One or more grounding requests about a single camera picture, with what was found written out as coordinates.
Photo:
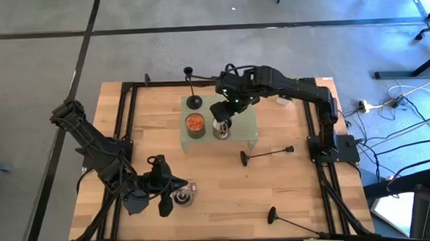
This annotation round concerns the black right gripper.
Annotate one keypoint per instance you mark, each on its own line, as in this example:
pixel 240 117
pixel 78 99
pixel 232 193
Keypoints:
pixel 241 88

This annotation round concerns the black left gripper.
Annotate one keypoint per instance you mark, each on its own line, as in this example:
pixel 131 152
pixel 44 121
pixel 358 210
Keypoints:
pixel 159 177

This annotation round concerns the silver candle tin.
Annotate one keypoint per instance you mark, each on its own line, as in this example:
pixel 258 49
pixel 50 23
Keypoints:
pixel 216 132
pixel 185 198

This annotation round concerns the orange scented candle tin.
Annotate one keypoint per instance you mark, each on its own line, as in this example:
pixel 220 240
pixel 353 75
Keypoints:
pixel 195 124

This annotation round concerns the black candlestick holder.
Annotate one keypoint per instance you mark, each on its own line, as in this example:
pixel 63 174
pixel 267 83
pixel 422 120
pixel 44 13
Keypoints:
pixel 272 215
pixel 193 101
pixel 244 158

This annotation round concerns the green perforated metal shelf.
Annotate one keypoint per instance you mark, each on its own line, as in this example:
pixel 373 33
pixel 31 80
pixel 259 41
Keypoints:
pixel 246 130

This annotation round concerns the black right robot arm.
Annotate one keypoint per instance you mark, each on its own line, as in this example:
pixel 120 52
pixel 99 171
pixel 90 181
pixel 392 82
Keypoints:
pixel 308 94

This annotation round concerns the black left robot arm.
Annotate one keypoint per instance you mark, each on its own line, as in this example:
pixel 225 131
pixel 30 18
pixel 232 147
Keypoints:
pixel 92 140

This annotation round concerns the green plant in white pot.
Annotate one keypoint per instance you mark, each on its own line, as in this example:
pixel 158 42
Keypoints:
pixel 283 101

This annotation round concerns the white power strip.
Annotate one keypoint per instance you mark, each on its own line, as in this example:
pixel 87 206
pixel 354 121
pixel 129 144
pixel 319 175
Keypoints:
pixel 364 106

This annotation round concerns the black power adapter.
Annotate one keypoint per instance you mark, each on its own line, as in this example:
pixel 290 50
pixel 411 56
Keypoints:
pixel 396 101

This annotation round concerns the black desk foot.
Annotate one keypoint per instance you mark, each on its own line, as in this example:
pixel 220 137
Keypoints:
pixel 405 73

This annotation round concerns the white flat board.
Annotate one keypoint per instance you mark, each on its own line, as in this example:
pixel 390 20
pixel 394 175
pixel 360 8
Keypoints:
pixel 390 211

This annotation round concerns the black aluminium table frame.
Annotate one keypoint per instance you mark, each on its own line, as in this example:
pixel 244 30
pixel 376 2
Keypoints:
pixel 162 84

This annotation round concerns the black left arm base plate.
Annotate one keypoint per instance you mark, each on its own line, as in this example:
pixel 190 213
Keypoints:
pixel 127 146

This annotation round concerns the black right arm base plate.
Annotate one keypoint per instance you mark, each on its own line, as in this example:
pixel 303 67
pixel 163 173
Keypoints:
pixel 347 150

